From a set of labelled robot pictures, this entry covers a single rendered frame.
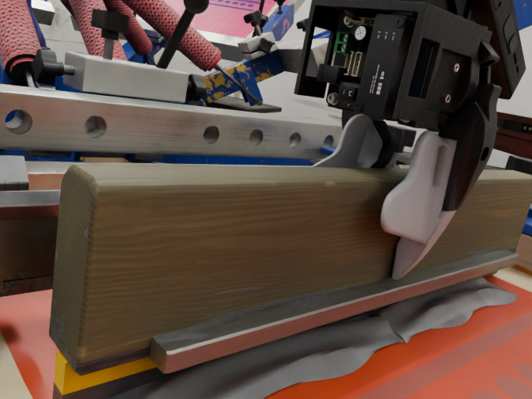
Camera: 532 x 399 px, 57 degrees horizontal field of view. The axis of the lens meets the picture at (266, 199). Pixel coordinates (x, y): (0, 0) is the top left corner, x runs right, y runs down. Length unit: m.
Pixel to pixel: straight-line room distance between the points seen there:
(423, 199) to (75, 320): 0.19
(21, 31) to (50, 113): 0.27
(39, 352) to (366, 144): 0.22
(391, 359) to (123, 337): 0.16
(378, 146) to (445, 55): 0.08
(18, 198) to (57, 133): 0.26
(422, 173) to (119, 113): 0.32
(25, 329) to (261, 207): 0.14
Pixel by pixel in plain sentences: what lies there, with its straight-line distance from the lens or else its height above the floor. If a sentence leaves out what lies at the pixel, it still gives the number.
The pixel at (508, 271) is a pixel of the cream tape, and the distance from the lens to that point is 0.55.
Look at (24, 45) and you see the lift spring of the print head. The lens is 0.72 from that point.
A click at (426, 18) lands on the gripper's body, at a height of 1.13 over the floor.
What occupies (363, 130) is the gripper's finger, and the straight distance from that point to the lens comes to 0.32.
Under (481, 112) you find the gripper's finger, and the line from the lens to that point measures 0.29.
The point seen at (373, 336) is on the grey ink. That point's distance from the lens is 0.32.
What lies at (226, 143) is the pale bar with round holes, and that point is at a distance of 0.59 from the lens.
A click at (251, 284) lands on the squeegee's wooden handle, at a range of 0.23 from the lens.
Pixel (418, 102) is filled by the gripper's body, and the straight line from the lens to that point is 0.25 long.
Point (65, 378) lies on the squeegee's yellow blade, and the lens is 0.22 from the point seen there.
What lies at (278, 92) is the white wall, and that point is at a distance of 3.32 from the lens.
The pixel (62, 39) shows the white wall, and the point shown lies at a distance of 4.64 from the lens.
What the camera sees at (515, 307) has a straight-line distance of 0.46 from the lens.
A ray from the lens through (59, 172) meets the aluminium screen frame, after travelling 0.43.
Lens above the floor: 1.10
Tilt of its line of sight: 15 degrees down
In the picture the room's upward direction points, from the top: 11 degrees clockwise
